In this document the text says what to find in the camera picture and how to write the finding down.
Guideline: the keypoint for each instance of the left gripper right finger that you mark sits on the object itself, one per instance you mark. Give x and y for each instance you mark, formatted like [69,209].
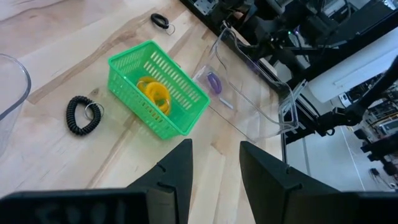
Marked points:
[270,193]

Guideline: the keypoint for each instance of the black stand pole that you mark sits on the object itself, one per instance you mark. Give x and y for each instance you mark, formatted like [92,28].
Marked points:
[373,90]

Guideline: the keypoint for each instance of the white flat panel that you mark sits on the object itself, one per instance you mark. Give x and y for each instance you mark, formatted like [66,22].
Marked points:
[357,71]

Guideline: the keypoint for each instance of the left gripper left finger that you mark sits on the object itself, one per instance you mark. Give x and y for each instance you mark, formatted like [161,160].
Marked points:
[177,174]

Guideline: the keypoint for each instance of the green plastic basket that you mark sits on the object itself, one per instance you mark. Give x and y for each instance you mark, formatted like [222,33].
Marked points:
[186,118]

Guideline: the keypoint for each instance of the clear plastic bin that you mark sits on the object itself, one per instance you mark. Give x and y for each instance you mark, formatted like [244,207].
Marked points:
[248,124]
[12,102]

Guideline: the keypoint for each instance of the silver metal bracket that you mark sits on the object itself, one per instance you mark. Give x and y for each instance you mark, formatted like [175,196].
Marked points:
[205,5]

